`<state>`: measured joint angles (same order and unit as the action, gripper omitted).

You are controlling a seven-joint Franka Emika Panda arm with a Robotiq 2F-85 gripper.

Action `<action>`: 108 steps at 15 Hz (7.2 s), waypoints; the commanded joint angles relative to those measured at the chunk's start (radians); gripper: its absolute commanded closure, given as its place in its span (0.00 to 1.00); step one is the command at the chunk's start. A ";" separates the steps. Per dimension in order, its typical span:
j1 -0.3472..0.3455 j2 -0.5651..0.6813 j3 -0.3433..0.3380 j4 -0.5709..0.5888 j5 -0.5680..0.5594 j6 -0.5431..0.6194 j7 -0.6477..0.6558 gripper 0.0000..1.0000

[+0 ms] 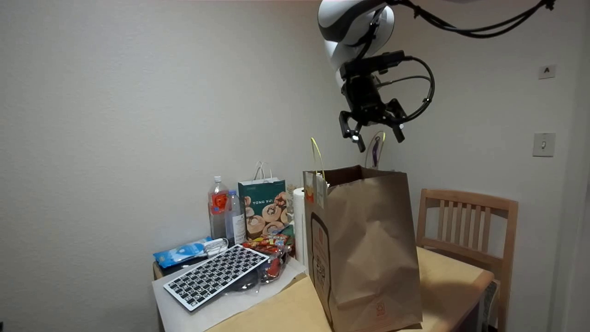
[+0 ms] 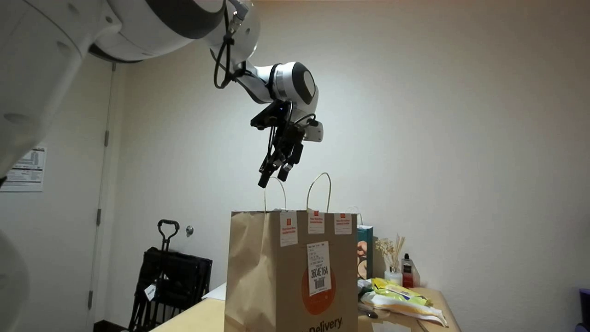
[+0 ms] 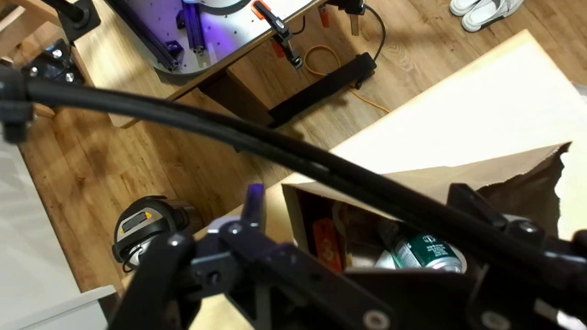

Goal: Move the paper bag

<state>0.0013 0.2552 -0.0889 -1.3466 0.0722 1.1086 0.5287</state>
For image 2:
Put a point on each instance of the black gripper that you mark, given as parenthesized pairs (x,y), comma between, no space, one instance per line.
(288,141)

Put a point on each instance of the brown McDelivery paper bag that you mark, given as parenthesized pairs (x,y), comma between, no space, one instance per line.
(277,283)

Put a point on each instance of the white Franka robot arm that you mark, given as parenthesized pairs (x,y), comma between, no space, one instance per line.
(74,43)

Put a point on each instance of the teal donut print gift bag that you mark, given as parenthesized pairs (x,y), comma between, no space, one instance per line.
(366,252)

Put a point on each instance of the reed sticks in glass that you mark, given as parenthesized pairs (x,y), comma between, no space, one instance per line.
(391,252)

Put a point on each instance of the black folding cart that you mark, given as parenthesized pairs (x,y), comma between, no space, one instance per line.
(172,277)

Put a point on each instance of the small red sauce bottle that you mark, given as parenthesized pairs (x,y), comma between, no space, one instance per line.
(408,274)

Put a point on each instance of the yellow green snack packet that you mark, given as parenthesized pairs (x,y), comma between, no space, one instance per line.
(399,290)

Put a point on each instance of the white snack packet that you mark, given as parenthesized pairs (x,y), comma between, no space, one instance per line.
(406,311)

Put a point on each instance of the white door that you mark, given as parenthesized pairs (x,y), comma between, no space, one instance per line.
(67,246)

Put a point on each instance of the white paper door notice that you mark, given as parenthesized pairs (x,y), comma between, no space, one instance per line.
(28,169)

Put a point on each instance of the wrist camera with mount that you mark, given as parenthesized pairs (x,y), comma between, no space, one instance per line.
(314,130)

